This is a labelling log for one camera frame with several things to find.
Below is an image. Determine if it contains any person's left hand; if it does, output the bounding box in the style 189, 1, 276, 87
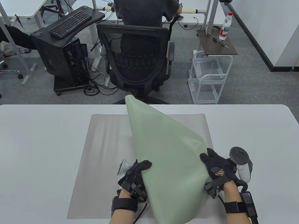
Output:
117, 160, 153, 201

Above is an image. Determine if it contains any person's right hand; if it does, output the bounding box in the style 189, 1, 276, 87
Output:
200, 148, 240, 185

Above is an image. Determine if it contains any green desk mat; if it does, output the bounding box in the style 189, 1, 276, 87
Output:
125, 94, 210, 224

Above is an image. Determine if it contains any grey desk mat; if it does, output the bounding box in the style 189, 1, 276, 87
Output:
67, 114, 221, 220

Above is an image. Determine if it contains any white desk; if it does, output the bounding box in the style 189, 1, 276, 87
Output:
93, 0, 226, 26
0, 0, 48, 19

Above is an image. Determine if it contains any white and grey controller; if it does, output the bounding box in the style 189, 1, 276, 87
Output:
229, 147, 253, 182
117, 159, 132, 175

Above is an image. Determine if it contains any black mesh office chair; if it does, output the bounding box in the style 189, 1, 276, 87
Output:
96, 23, 175, 105

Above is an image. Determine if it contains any brown side table top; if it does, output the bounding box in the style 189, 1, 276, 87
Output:
196, 29, 238, 56

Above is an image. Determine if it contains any clear water bottle red cap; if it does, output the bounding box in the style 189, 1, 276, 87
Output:
219, 12, 233, 40

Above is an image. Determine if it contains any black computer tower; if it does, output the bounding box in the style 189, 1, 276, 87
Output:
32, 35, 90, 87

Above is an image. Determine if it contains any beige padded bar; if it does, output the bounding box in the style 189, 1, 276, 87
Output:
103, 7, 199, 14

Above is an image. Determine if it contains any grey chair base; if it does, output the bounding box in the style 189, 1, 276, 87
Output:
0, 60, 24, 79

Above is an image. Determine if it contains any black keyboard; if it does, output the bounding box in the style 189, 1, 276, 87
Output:
49, 10, 92, 39

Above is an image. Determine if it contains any black computer cart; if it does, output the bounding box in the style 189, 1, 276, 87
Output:
30, 6, 106, 96

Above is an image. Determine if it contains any grey foot pedal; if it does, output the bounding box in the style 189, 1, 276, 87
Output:
4, 48, 32, 57

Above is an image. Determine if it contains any black chair base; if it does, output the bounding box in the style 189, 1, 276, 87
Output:
41, 0, 70, 18

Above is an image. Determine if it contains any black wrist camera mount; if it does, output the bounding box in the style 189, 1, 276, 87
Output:
204, 180, 258, 218
111, 182, 149, 213

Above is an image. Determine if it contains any white wire trolley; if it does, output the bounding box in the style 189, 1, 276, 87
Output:
188, 50, 233, 105

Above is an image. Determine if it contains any bundle of black floor cables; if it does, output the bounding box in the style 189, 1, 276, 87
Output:
83, 59, 119, 96

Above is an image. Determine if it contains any grey metal frame leg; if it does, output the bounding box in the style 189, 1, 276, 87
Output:
0, 2, 38, 85
202, 0, 219, 35

